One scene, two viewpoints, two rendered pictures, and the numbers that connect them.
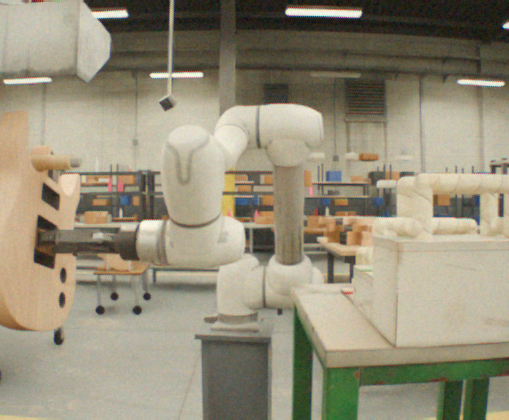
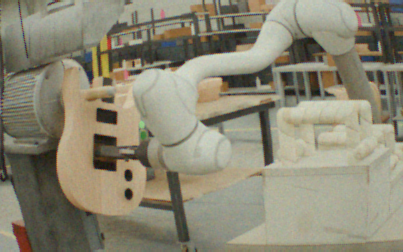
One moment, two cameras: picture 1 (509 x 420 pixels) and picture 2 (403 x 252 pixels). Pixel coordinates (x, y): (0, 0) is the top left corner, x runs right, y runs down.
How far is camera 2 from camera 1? 1.09 m
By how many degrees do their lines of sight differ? 41
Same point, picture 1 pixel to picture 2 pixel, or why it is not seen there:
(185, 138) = (140, 84)
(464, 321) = (310, 229)
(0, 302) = (71, 195)
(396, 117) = not seen: outside the picture
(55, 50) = (74, 36)
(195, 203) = (159, 130)
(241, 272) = not seen: hidden behind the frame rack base
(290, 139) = (324, 31)
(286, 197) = (347, 83)
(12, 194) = (71, 125)
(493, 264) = (329, 186)
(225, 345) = not seen: hidden behind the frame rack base
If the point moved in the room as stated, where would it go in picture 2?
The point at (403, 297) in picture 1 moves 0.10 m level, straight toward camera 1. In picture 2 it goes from (268, 210) to (226, 224)
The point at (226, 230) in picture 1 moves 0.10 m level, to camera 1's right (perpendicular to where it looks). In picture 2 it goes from (200, 146) to (236, 146)
